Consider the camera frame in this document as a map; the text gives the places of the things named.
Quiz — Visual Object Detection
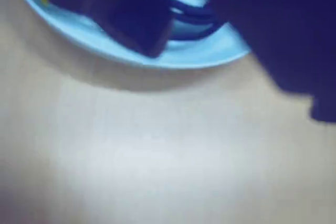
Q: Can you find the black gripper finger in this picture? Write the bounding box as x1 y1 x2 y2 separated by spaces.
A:
187 0 336 124
28 0 174 58

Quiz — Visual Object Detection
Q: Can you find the light blue round plate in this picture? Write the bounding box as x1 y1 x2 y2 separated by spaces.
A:
9 0 253 70

